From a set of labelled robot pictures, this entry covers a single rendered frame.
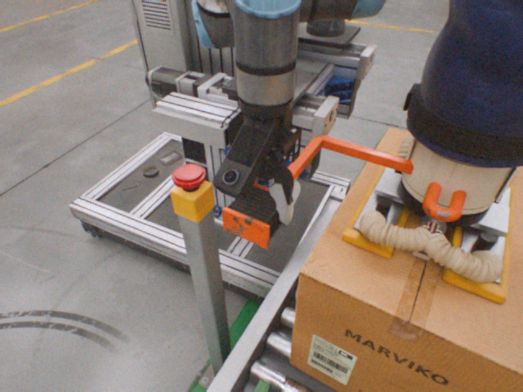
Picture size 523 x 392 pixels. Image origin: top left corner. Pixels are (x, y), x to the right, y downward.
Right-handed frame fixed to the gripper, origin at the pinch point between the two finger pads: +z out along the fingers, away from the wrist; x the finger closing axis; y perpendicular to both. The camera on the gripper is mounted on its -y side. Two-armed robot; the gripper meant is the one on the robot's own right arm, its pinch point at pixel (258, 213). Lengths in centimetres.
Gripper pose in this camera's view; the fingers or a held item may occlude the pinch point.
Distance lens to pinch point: 59.5
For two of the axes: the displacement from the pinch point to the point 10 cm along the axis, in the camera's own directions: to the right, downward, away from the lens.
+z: 0.0, 7.3, 6.8
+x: -8.7, -3.4, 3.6
